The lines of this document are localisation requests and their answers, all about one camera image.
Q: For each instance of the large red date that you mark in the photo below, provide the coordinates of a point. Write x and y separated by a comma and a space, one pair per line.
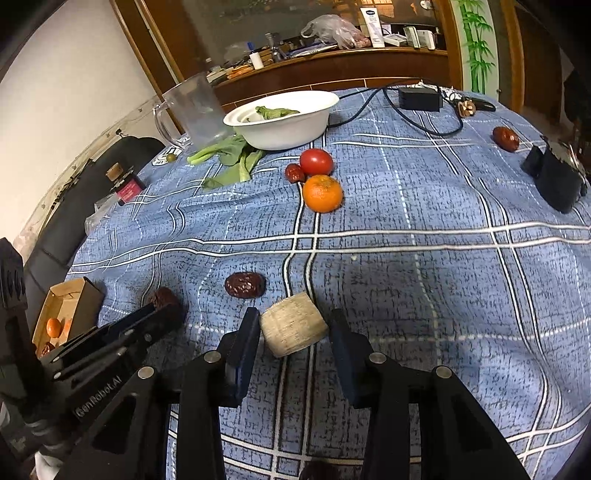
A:
164, 298

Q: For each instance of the blue plaid tablecloth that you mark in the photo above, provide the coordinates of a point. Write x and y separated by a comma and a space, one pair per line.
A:
442, 253

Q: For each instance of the small red date by tomato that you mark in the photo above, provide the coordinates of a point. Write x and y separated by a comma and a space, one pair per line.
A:
294, 173

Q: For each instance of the orange in box left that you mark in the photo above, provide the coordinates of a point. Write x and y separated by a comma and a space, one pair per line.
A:
54, 327

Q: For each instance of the clear plastic pitcher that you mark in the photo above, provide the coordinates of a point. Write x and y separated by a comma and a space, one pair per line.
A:
194, 106

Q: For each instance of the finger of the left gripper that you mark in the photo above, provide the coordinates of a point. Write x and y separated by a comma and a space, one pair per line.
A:
138, 330

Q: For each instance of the black power adapter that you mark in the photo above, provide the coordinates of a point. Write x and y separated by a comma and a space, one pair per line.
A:
420, 99

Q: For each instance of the red date far right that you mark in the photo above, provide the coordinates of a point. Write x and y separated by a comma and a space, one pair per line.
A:
506, 138

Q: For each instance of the black sofa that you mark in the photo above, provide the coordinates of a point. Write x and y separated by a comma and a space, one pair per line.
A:
58, 242

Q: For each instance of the green leafy vegetable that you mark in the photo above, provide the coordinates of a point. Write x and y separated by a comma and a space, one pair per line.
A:
237, 157

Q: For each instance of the far orange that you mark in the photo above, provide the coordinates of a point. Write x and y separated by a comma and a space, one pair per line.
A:
322, 193

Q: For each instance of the plastic bag on sideboard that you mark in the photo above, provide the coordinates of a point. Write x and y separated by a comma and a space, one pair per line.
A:
332, 29

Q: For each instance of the small black box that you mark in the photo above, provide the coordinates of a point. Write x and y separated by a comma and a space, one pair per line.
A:
559, 176

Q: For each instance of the wooden sideboard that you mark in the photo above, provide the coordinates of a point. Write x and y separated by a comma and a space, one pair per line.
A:
341, 70

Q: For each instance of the dark jar pink label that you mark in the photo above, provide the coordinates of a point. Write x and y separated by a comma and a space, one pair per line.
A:
126, 185

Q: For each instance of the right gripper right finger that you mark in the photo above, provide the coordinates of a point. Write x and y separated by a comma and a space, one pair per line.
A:
458, 438

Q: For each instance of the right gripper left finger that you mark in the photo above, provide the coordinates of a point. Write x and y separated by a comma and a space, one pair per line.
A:
129, 438

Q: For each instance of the dark wrinkled date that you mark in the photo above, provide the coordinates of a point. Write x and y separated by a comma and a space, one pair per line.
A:
245, 285

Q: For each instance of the cardboard box tray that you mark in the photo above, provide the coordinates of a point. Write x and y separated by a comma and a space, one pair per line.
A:
76, 303

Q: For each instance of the white bowl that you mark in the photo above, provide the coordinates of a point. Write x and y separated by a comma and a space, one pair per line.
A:
283, 121

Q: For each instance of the far red tomato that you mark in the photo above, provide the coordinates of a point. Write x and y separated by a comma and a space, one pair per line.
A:
316, 161

